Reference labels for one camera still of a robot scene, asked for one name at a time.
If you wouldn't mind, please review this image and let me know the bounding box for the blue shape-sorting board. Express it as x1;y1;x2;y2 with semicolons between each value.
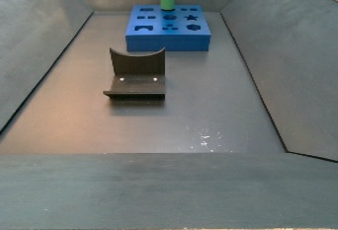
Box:
125;5;211;51

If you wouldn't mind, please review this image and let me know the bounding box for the black curved holder stand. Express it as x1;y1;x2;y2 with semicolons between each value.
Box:
103;49;167;99

